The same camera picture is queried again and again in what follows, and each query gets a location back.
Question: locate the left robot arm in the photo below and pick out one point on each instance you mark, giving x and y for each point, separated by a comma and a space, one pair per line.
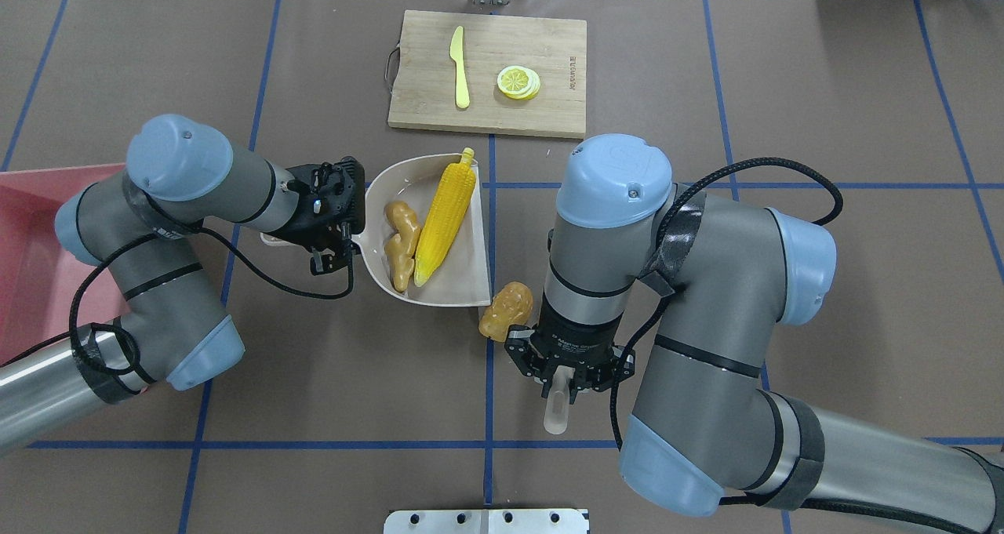
147, 312

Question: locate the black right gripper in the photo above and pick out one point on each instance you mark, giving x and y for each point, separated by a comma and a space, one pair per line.
579, 335

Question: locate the beige plastic dustpan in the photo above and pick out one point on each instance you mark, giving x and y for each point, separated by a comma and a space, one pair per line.
462, 280

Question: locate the wooden cutting board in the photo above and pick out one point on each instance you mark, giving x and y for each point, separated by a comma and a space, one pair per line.
422, 96

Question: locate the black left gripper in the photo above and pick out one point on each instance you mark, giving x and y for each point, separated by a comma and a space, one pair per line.
302, 222

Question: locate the lemon slices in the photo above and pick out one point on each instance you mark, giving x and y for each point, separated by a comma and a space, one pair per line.
517, 82

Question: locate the yellow plastic knife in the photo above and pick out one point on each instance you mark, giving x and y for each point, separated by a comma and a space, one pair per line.
457, 55

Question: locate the metal mounting plate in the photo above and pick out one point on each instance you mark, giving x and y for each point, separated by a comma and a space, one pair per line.
531, 520

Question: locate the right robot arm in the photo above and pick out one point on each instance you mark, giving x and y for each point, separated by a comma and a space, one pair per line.
714, 266

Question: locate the brown paper table mat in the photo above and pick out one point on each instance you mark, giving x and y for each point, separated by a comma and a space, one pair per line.
342, 412

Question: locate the yellow toy corn cob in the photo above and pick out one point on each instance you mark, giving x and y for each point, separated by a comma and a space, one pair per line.
447, 211

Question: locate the brown toy potato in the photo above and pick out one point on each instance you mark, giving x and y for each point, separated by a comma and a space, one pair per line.
512, 305

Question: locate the pink plastic bin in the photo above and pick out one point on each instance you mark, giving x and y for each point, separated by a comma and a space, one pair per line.
38, 276

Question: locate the toy ginger root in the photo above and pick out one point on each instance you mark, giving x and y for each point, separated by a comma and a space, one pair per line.
400, 249

